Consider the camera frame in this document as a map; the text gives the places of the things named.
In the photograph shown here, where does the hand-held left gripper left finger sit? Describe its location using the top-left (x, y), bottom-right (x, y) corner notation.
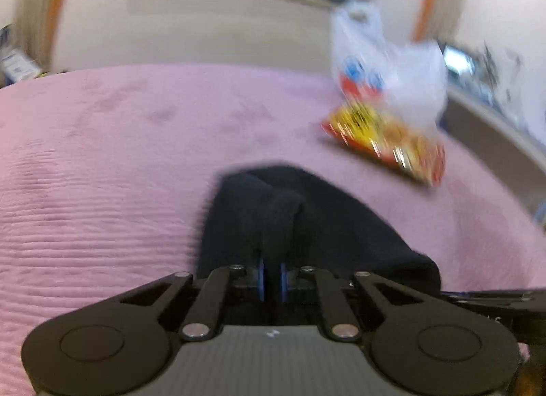
top-left (120, 258), bottom-right (268, 342)

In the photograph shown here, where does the white desk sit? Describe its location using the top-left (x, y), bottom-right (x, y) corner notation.
top-left (441, 38), bottom-right (546, 220)

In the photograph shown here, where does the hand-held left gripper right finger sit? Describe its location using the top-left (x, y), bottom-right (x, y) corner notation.
top-left (279, 263), bottom-right (428, 342)

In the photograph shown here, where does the black garment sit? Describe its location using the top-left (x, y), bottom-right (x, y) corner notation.
top-left (194, 163), bottom-right (442, 295)

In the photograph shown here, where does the purple bedspread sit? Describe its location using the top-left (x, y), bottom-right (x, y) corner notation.
top-left (0, 64), bottom-right (546, 396)

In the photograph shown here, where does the red yellow snack packet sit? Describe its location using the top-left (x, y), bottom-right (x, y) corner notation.
top-left (322, 101), bottom-right (446, 187)

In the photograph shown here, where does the white plastic bag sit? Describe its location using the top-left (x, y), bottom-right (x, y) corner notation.
top-left (330, 0), bottom-right (448, 134)

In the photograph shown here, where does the white blue printed box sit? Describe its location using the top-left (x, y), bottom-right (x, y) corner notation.
top-left (0, 24), bottom-right (43, 86)

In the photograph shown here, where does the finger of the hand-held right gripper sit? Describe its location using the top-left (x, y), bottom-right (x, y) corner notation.
top-left (441, 290), bottom-right (534, 302)

